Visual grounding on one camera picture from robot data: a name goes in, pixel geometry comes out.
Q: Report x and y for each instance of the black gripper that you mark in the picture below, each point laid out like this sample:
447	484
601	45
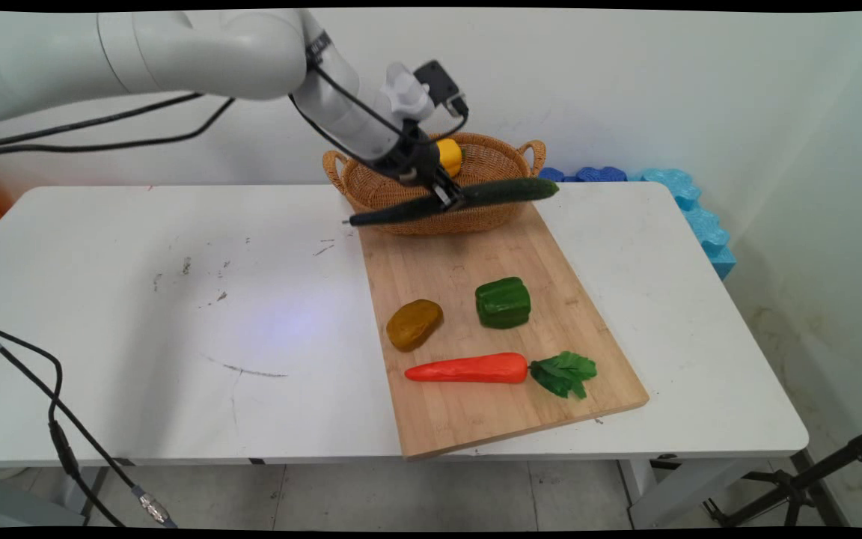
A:
412	159

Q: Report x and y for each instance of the dark green toy cucumber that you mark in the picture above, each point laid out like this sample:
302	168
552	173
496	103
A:
513	189

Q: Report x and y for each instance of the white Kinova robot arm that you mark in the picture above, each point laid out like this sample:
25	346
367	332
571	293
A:
199	52

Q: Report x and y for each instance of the yellow toy bell pepper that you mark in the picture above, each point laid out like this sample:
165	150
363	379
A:
450	156

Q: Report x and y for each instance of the woven wicker basket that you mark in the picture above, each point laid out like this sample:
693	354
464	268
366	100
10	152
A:
494	161

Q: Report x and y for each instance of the green toy bell pepper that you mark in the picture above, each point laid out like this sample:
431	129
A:
503	303

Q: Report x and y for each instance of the brown toy potato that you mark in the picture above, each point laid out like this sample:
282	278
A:
414	324

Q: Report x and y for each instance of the dark blue foam piece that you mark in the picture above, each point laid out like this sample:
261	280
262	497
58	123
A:
595	175

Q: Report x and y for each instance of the orange toy carrot with leaves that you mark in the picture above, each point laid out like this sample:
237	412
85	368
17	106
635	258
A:
468	369

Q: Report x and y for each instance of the wooden cutting board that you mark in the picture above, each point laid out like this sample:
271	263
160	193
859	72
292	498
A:
476	419

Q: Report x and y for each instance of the light blue foam piece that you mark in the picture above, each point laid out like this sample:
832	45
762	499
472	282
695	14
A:
704	224

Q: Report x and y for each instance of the white table leg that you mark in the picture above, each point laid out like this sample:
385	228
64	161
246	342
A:
72	486
670	490

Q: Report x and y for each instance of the black tripod stand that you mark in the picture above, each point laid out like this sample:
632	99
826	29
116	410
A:
835	458

